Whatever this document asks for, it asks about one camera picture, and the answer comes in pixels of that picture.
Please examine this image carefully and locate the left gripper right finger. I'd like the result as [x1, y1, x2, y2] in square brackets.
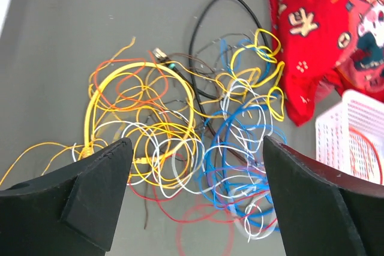
[263, 137, 383, 255]

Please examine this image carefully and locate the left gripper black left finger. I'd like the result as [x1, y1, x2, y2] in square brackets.
[1, 138, 133, 255]

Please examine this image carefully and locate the orange cable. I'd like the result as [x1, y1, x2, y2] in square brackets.
[347, 127, 383, 179]

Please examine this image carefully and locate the red cable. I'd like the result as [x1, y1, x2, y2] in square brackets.
[128, 153, 280, 256]

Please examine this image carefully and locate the yellow cable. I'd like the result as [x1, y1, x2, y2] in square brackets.
[0, 28, 286, 191]

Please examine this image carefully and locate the right white plastic basket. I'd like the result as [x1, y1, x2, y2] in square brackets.
[315, 90, 383, 185]

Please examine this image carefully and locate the red printed pillow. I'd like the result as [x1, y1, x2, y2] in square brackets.
[269, 0, 383, 126]

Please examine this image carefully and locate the white cable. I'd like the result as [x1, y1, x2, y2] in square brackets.
[71, 79, 277, 243]

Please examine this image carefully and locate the black cable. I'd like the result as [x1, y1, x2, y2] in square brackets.
[188, 0, 271, 137]

